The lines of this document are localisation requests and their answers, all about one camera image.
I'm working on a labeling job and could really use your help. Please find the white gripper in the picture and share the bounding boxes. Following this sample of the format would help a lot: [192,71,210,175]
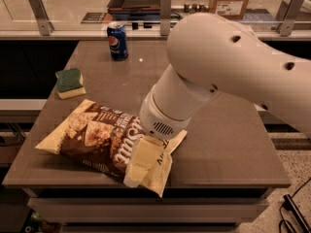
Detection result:
[123,91,190,187]

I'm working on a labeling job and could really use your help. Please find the brown chip bag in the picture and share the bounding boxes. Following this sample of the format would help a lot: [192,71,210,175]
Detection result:
[36,99,187,195]

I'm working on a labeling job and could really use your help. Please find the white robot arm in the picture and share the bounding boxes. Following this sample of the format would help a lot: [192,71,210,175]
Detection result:
[123,13,311,187]

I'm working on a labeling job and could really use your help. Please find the blue pepsi can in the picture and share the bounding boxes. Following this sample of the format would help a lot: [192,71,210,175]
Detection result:
[107,21,128,61]

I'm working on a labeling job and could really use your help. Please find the green yellow sponge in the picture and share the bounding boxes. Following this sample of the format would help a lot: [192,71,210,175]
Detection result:
[55,68,86,99]

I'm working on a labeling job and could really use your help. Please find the black power strip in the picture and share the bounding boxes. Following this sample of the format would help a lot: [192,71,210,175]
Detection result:
[283,194,311,233]

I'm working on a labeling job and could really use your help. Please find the cardboard box with label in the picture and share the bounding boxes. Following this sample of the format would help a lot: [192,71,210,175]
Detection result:
[208,0,255,20]

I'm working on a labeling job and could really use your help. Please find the middle metal glass bracket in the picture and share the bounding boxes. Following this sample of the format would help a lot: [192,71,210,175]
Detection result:
[160,0,171,36]

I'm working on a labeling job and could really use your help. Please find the metal glass bracket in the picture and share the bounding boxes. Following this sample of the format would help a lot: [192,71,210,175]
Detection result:
[160,0,171,36]
[28,0,53,36]
[278,0,304,37]

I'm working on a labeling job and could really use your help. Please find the left metal glass bracket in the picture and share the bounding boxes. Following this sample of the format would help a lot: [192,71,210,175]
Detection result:
[28,0,53,36]

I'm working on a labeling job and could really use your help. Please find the right metal glass bracket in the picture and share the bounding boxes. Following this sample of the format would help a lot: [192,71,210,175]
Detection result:
[278,0,304,37]

